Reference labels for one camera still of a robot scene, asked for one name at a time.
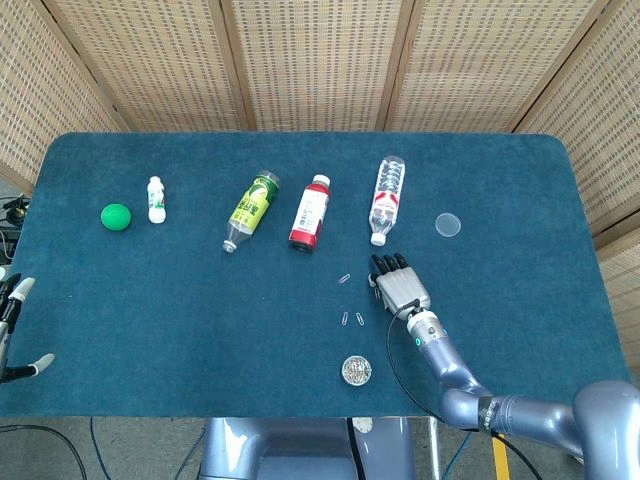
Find round paperclip container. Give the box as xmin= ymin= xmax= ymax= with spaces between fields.
xmin=341 ymin=354 xmax=374 ymax=387

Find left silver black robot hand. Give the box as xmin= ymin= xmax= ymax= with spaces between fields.
xmin=0 ymin=272 xmax=56 ymax=385

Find green yellow label bottle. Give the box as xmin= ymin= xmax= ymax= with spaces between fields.
xmin=221 ymin=169 xmax=282 ymax=255

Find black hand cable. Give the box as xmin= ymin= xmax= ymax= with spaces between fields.
xmin=386 ymin=298 xmax=532 ymax=480

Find metal table leg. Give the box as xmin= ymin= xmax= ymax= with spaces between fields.
xmin=427 ymin=417 xmax=444 ymax=480

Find blue floor cable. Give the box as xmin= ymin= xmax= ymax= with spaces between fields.
xmin=443 ymin=430 xmax=474 ymax=480
xmin=88 ymin=417 xmax=110 ymax=480

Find red drink bottle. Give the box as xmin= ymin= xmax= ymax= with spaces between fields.
xmin=287 ymin=173 xmax=334 ymax=255

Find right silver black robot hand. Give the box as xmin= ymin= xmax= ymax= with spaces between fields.
xmin=368 ymin=252 xmax=432 ymax=319

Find green ball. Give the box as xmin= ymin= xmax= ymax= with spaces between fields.
xmin=100 ymin=202 xmax=133 ymax=232

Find black cable bundle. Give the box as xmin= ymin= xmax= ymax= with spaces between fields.
xmin=0 ymin=194 xmax=31 ymax=266

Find small white drink bottle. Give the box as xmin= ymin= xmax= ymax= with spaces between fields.
xmin=146 ymin=175 xmax=168 ymax=225

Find blue-grey robot torso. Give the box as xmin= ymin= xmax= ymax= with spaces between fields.
xmin=198 ymin=417 xmax=419 ymax=480

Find woven wooden folding screen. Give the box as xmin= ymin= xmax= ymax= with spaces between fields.
xmin=0 ymin=0 xmax=640 ymax=371

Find blue table mat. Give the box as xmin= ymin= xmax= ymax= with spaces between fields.
xmin=0 ymin=130 xmax=634 ymax=419

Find clear water bottle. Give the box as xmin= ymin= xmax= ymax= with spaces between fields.
xmin=368 ymin=155 xmax=407 ymax=247

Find black torso cable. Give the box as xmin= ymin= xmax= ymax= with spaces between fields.
xmin=347 ymin=418 xmax=364 ymax=480

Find black floor cable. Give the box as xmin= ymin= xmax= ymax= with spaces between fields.
xmin=0 ymin=427 xmax=89 ymax=480

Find clear plastic lid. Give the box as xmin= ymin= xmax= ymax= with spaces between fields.
xmin=434 ymin=212 xmax=463 ymax=238

